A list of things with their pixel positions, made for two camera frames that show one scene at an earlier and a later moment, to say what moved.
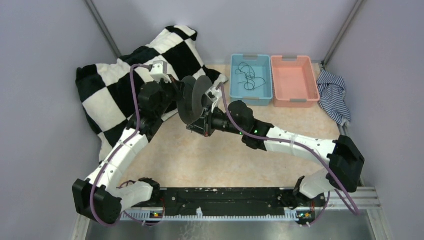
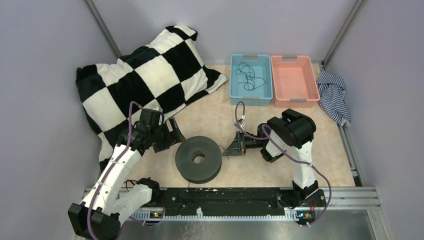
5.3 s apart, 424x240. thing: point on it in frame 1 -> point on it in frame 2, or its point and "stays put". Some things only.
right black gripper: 204,125 -> 238,146
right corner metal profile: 360,4 stays put
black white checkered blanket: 108,91 stays put
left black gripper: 178,87 -> 173,137
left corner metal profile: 101,24 stays put
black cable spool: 191,91 -> 192,147
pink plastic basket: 294,82 stays put
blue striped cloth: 332,90 stays put
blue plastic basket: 251,79 stays put
